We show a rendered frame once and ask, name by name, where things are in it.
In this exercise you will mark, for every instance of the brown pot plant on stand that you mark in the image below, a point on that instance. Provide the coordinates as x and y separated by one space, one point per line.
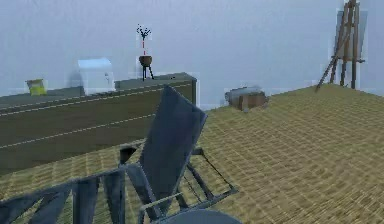
145 60

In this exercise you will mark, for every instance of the yellow green small container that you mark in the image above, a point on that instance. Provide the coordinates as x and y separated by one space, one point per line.
36 87

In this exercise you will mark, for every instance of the grey blue folding chair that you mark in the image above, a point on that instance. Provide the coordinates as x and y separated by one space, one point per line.
173 140

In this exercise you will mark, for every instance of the brown and grey box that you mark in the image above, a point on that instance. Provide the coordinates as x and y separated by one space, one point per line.
247 97

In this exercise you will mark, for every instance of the white box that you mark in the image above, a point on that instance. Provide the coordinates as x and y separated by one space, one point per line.
96 76

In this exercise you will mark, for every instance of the grey round table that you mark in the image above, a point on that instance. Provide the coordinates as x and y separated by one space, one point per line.
200 217

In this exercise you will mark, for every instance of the dark green long cabinet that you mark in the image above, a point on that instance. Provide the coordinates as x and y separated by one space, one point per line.
83 116

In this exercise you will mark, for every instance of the grey blue slatted chair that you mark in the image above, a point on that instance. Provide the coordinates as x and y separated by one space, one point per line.
66 200

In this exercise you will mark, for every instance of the brown wooden easel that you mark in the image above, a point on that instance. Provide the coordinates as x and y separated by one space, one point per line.
346 43

